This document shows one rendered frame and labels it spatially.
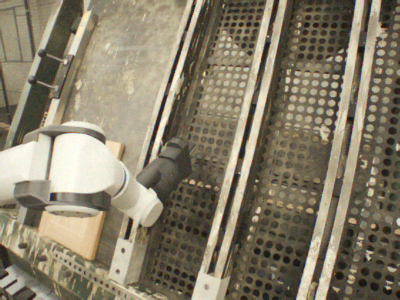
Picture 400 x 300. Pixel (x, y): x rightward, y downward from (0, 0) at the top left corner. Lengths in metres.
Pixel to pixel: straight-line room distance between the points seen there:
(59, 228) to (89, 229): 0.16
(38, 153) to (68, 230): 0.72
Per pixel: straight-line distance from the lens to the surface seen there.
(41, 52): 1.35
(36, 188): 0.43
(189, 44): 0.95
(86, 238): 1.09
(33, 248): 1.27
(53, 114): 1.32
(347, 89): 0.76
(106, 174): 0.44
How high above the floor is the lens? 1.56
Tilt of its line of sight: 21 degrees down
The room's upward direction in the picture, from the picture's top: straight up
